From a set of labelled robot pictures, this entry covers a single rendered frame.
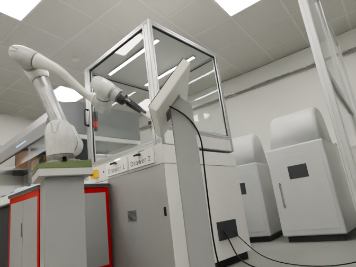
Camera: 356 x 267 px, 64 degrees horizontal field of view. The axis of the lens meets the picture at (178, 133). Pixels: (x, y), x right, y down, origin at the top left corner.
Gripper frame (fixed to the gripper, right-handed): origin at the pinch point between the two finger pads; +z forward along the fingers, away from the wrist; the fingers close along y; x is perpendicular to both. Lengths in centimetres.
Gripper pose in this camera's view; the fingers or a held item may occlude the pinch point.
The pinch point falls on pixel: (146, 113)
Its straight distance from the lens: 178.5
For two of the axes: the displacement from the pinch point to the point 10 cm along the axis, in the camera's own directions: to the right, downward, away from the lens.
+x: -5.4, 8.1, -2.1
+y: 0.0, 2.5, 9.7
